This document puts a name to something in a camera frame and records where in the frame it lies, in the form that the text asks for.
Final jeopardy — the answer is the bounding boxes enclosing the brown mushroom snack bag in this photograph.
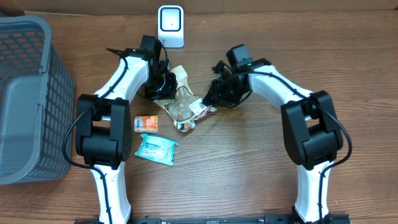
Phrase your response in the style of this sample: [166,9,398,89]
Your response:
[154,65,217,132]

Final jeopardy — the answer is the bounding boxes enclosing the orange tissue pack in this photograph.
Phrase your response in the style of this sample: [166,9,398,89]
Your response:
[134,115,159,134]

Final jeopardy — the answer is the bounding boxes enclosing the teal wet wipes pack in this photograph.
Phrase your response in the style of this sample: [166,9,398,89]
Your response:
[134,134,178,166]

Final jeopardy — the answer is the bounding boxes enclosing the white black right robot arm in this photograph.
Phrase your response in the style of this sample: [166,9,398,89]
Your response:
[203,44,343,223]

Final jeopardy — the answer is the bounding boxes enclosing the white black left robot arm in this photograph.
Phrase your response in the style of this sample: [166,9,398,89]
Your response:
[72,35,177,223]

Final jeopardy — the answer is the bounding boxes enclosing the white barcode scanner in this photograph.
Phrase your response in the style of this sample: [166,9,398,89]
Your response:
[157,5,184,48]

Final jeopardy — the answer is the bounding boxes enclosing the black mesh basket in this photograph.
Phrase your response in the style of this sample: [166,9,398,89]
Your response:
[1,16,75,185]

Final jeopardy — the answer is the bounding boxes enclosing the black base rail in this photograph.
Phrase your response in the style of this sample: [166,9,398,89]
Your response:
[74,215,351,224]

